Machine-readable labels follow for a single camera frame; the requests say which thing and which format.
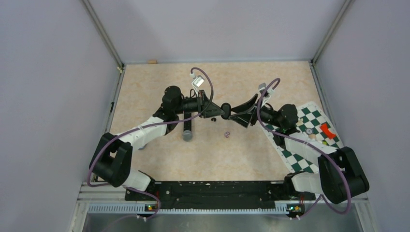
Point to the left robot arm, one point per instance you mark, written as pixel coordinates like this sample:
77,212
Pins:
113,156

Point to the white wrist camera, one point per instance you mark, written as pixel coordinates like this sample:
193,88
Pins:
197,81
266,92

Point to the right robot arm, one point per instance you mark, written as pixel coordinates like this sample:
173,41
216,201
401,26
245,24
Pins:
340,176

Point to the black earbud charging case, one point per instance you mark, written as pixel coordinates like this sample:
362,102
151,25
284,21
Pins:
226,107

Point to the cream chess pawn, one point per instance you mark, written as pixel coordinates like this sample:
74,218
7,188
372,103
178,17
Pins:
300,122

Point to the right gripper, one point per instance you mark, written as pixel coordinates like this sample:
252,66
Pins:
244,118

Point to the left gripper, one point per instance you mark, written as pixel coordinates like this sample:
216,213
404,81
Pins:
206,108

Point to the black microphone grey head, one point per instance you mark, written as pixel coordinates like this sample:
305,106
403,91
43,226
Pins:
187,131

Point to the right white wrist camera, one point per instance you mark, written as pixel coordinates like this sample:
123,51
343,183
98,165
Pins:
266,92

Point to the aluminium frame rail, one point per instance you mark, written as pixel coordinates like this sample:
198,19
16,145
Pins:
101,193

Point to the small wooden cork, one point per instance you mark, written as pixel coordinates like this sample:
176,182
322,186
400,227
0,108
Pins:
152,61

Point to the green white chessboard mat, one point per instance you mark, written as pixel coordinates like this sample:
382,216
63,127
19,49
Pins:
312,116

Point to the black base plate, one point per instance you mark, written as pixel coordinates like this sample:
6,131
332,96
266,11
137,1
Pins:
218,194

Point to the red orange block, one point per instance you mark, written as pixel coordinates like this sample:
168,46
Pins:
326,130

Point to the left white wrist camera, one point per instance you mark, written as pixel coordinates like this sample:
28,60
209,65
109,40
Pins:
197,81

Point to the grey slotted cable duct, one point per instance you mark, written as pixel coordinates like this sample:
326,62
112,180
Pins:
139,208

